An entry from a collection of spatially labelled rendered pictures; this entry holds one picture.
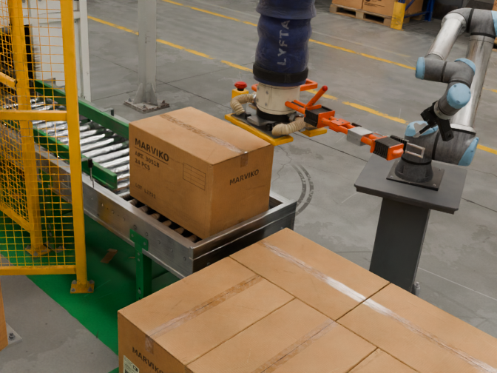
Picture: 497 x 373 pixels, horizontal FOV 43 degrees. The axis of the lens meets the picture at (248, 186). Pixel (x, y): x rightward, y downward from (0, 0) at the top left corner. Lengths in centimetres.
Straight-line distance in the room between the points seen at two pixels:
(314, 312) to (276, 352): 29
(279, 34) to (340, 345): 119
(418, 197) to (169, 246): 119
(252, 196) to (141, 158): 57
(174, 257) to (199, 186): 35
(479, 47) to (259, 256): 142
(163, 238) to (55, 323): 77
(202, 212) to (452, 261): 186
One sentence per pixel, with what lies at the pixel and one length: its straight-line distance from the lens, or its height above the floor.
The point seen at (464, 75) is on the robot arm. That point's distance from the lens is 275.
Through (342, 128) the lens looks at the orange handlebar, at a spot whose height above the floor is 126.
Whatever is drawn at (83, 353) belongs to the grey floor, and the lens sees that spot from 320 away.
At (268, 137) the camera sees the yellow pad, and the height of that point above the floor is 114.
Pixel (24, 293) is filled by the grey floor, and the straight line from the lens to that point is 362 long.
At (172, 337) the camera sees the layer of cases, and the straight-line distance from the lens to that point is 241.
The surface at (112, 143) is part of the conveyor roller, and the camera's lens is 398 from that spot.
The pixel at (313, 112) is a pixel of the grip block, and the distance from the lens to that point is 246.
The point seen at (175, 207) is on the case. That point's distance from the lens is 303.
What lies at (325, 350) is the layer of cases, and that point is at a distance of 242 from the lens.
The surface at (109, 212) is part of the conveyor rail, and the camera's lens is 326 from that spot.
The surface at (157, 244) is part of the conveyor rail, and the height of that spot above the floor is 50.
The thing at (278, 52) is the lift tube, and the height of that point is 147.
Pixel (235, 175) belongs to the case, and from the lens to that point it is 287.
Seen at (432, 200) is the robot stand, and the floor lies 75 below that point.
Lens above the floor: 210
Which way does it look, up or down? 27 degrees down
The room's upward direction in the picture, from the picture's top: 5 degrees clockwise
